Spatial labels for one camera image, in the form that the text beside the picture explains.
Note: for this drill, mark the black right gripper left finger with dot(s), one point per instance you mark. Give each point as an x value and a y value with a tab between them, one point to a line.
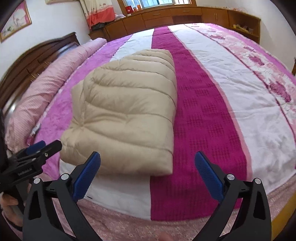
40	220

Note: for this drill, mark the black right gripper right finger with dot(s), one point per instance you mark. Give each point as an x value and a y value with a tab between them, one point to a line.
243	211

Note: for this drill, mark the beige puffer jacket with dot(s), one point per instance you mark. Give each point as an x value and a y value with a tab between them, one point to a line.
125	110

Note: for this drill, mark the person's left hand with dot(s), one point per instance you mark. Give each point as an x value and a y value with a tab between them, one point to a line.
7	202

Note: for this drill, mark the pink rolled quilt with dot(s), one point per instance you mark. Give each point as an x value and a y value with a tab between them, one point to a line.
41	92

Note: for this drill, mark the dark wooden headboard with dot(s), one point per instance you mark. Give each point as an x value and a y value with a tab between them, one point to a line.
29	66

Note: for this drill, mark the pink striped bedspread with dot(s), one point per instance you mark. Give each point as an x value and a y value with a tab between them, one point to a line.
236	104

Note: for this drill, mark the wooden chair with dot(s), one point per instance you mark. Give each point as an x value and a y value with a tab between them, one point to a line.
294	68

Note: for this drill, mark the floral orange curtain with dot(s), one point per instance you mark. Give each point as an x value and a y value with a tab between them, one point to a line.
97	11

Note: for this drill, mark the red box on windowsill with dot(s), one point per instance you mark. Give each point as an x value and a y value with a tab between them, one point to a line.
129	10

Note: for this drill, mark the brown wooden cabinet desk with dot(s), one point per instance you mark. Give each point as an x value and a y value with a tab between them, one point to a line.
245	24

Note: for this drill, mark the wooden framed window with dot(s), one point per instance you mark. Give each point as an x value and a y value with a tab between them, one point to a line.
145	4

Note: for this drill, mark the framed wall picture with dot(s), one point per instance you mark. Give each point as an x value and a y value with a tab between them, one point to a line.
17	21

